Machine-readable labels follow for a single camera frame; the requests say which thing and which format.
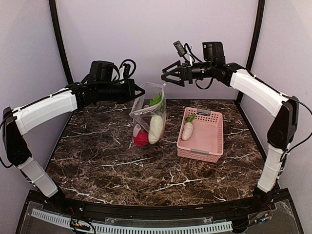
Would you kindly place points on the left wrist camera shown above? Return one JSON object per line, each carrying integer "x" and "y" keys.
{"x": 126, "y": 69}

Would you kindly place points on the white toy radish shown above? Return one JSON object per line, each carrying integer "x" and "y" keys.
{"x": 187, "y": 131}
{"x": 156, "y": 129}

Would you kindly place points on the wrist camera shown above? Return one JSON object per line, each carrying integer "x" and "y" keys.
{"x": 126, "y": 69}
{"x": 183, "y": 52}

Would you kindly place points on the white slotted cable duct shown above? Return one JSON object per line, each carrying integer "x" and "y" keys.
{"x": 120, "y": 226}

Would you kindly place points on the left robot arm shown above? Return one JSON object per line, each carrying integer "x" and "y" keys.
{"x": 105, "y": 82}

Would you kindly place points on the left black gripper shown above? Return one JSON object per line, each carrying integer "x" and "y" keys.
{"x": 131, "y": 86}

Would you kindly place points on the black frame post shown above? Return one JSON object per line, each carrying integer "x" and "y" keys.
{"x": 59, "y": 40}
{"x": 256, "y": 33}

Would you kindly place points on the right black frame post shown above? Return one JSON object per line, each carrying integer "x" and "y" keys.
{"x": 256, "y": 33}

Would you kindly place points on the black front rail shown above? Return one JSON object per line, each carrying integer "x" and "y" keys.
{"x": 99, "y": 211}

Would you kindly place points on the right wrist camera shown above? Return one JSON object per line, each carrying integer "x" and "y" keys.
{"x": 183, "y": 52}

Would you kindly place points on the clear zip top bag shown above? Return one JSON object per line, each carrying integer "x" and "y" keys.
{"x": 141, "y": 112}

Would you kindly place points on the red toy strawberry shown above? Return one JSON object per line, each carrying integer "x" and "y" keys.
{"x": 141, "y": 139}

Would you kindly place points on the green toy leaf vegetable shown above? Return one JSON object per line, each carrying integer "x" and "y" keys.
{"x": 155, "y": 100}

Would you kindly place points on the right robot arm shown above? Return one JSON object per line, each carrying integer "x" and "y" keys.
{"x": 283, "y": 108}

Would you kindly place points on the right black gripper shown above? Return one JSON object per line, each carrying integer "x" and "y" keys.
{"x": 186, "y": 75}

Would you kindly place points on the left black frame post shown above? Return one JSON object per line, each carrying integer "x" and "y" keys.
{"x": 59, "y": 40}

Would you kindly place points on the pink plastic basket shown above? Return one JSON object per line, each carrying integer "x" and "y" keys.
{"x": 206, "y": 142}

